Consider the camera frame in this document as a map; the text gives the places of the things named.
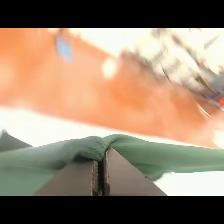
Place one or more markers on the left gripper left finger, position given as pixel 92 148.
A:
pixel 75 180

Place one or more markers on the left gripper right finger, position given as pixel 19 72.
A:
pixel 126 180

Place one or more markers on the green garment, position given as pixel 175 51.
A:
pixel 40 160

